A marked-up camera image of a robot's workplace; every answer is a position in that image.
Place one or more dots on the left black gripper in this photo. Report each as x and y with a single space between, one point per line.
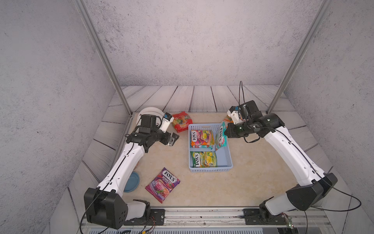
172 139

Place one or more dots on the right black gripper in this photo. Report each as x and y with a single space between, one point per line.
231 133

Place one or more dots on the orange multicolour Fox's candy bag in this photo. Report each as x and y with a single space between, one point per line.
202 139

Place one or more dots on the teal white candy bag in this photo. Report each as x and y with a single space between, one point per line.
221 139

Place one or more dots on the green yellow Fox's candy bag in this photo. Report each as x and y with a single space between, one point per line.
204 159

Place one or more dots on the light blue plastic basket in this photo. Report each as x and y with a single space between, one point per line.
208 148

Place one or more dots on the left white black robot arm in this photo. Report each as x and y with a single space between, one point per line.
104 204

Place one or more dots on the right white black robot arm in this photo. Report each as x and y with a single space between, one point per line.
313 183

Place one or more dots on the red candy bag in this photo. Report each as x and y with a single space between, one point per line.
181 121

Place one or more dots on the orange candy bag near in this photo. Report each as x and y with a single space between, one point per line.
228 119

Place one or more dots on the white plate stack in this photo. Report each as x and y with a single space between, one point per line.
152 111

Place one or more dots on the purple Fox's candy bag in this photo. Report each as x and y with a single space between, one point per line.
162 185

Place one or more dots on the blue small plate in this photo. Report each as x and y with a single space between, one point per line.
132 182

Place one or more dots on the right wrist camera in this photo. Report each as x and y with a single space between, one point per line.
247 112

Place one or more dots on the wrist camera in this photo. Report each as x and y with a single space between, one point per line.
166 121
247 112

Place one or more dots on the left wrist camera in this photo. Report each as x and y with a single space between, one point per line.
166 121

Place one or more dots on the right aluminium frame post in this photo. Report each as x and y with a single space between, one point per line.
316 23

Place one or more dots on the aluminium frame post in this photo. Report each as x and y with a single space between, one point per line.
84 14
316 23

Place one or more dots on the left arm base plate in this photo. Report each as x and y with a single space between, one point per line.
152 217

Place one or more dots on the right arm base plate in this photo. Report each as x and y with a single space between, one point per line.
260 217

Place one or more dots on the aluminium front rail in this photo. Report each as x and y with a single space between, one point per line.
221 220

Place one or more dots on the left aluminium frame post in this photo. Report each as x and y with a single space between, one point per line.
84 14

